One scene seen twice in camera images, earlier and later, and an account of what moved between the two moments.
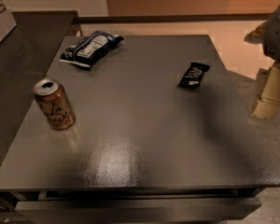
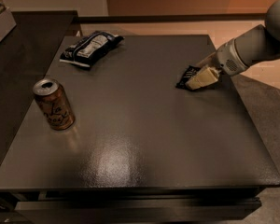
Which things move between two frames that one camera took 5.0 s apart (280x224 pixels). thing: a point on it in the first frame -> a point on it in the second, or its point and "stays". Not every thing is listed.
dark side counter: (19, 67) stays
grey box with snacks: (2, 21) stays
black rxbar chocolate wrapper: (193, 76) stays
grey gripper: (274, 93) -> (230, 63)
